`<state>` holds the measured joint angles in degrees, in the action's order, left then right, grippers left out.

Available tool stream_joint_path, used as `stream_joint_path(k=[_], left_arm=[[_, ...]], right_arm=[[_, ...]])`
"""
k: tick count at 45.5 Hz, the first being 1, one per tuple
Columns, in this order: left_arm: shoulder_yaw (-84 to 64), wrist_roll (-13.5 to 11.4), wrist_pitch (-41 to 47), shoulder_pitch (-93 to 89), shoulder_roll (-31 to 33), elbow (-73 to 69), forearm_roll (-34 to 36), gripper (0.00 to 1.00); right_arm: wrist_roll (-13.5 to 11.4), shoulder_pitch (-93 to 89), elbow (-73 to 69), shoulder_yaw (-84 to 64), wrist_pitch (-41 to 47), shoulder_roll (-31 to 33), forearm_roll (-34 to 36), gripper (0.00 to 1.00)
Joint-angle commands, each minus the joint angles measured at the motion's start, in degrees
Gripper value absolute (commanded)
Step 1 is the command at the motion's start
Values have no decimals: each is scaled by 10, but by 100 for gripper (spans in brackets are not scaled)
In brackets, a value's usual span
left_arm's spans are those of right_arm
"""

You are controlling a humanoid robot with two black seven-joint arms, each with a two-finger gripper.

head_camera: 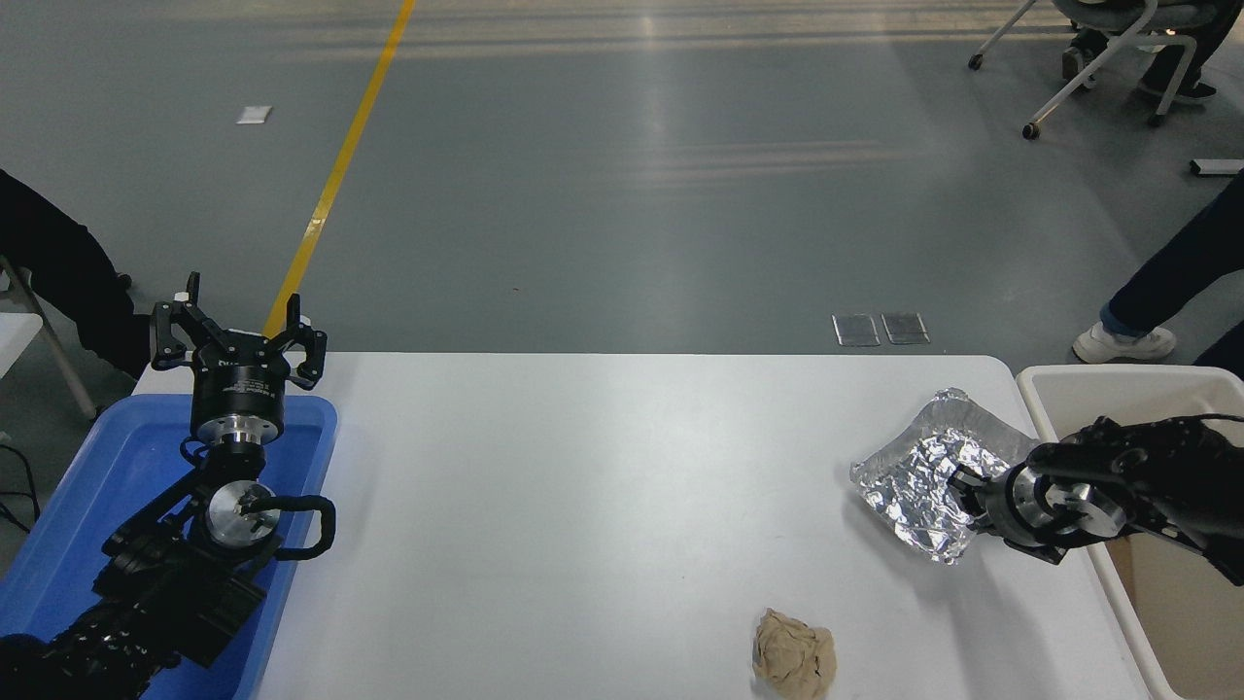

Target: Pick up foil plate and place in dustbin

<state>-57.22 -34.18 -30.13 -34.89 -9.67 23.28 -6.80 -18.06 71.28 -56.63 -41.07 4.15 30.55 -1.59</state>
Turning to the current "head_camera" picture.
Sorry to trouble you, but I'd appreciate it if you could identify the standing person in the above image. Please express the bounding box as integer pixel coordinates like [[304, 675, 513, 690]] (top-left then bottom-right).
[[1072, 170, 1244, 382]]

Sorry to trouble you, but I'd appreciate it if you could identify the crumpled tan paper ball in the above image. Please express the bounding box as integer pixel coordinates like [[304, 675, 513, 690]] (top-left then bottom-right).
[[751, 610, 838, 700]]

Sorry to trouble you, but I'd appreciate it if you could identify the seated person in black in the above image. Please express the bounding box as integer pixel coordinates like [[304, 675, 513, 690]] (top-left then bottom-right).
[[0, 167, 156, 380]]

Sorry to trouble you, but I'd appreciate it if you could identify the thin black cable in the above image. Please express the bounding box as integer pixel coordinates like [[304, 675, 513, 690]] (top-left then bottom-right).
[[0, 442, 42, 534]]

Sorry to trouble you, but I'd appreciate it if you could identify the large pale plastic bin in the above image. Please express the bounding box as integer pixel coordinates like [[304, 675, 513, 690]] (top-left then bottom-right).
[[1016, 365, 1244, 700]]

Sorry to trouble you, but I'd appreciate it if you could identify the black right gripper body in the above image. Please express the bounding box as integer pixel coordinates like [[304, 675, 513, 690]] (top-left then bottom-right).
[[975, 465, 1066, 566]]

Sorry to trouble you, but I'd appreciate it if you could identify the silver foil plate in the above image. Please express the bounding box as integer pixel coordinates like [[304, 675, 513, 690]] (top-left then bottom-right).
[[850, 388, 1041, 566]]

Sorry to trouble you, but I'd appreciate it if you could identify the person seated on chair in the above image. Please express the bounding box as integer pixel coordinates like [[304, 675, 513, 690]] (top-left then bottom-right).
[[1061, 0, 1244, 103]]

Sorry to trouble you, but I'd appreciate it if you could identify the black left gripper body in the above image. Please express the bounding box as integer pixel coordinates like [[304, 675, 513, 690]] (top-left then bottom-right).
[[190, 348, 291, 425]]

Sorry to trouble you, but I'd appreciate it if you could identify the white side table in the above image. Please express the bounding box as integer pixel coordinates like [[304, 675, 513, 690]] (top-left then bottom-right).
[[0, 255, 98, 421]]

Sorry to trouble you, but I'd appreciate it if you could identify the white wheeled office chair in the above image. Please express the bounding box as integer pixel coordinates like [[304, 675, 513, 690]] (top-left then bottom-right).
[[968, 0, 1218, 141]]

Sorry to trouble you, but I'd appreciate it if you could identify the blue plastic tray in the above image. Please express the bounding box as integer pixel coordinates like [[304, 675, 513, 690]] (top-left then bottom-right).
[[0, 393, 339, 700]]

